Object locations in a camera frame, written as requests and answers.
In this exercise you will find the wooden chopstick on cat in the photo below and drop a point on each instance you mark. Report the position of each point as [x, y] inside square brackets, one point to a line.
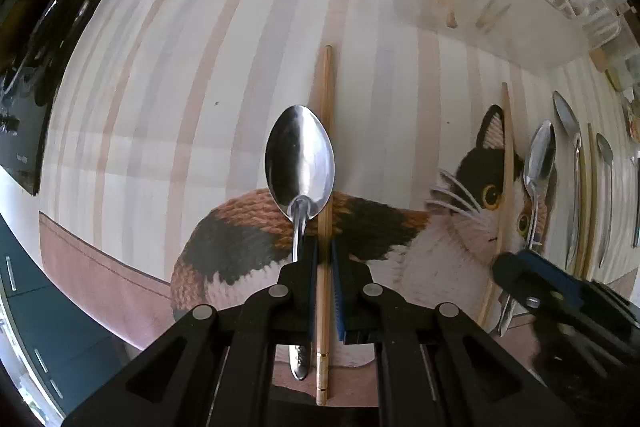
[504, 227]

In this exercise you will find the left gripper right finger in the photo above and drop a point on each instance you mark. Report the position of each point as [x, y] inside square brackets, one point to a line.
[436, 366]

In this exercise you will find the steel spoon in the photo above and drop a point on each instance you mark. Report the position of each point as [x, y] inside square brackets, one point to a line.
[536, 178]
[294, 168]
[607, 156]
[571, 127]

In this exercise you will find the black stove top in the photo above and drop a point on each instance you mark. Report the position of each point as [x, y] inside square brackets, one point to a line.
[28, 87]

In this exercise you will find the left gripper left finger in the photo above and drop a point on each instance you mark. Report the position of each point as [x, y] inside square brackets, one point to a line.
[211, 368]

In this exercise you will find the striped cat table mat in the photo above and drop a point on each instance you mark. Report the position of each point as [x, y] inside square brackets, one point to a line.
[192, 142]

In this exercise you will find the wooden chopstick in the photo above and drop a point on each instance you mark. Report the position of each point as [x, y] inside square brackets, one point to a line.
[504, 227]
[324, 298]
[587, 160]

